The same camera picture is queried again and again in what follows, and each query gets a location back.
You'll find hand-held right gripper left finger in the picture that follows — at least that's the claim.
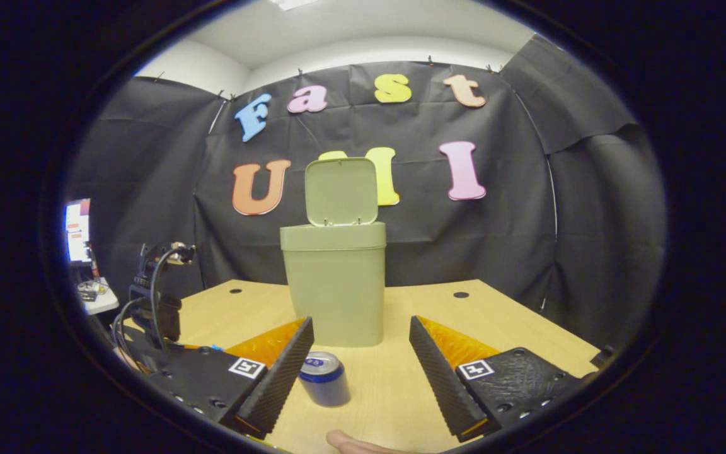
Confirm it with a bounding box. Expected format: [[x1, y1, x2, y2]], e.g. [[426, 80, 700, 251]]
[[149, 317, 314, 440]]

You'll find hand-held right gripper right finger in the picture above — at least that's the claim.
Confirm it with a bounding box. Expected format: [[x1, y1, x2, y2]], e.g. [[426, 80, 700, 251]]
[[409, 316, 584, 443]]

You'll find blue pop can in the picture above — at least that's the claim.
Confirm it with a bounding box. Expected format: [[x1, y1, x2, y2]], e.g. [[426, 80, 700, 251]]
[[299, 351, 352, 407]]

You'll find green desktop garbage bin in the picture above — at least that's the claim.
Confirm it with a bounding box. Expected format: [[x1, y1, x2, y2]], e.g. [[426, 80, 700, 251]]
[[280, 157, 387, 348]]

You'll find wooden desktop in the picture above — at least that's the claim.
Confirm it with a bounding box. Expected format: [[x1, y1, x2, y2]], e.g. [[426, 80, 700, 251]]
[[120, 279, 602, 454]]

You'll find computer monitor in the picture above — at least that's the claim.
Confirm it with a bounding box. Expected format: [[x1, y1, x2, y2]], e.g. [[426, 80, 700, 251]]
[[64, 199, 93, 264]]

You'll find black backdrop cloth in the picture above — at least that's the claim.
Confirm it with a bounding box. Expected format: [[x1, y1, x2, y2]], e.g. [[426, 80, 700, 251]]
[[67, 35, 666, 354]]

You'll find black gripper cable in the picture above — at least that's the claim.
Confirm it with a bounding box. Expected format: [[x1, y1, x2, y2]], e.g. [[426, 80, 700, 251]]
[[114, 247, 195, 373]]

